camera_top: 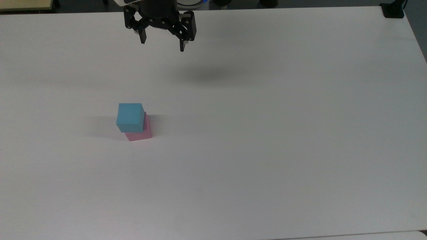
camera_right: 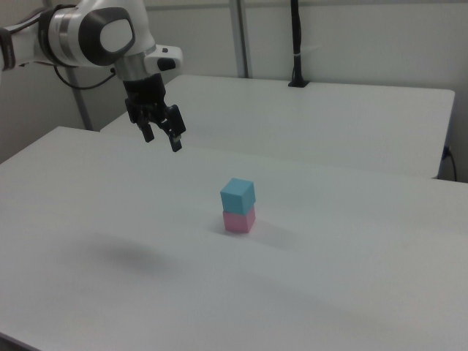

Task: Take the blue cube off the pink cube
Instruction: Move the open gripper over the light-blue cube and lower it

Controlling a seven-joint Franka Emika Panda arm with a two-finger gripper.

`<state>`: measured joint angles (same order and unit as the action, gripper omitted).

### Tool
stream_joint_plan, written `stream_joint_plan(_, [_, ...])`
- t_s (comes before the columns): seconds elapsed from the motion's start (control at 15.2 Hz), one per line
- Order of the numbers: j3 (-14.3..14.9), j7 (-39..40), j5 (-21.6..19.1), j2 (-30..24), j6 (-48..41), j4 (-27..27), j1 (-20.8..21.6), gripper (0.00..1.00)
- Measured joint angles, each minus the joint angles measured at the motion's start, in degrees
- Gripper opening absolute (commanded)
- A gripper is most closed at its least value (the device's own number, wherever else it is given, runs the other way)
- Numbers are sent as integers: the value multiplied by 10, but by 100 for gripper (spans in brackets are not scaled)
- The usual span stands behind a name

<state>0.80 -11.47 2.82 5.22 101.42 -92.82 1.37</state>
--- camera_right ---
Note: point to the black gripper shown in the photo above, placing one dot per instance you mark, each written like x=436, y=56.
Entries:
x=144, y=93

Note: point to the blue cube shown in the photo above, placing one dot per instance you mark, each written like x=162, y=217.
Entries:
x=237, y=195

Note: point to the white rear table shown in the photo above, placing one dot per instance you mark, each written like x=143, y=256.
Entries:
x=311, y=124

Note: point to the pink cube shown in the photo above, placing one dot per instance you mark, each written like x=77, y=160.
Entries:
x=238, y=221

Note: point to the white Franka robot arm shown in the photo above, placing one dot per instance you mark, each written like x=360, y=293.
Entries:
x=73, y=33

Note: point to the black camera stand pole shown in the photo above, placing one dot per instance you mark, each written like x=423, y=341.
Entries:
x=298, y=44

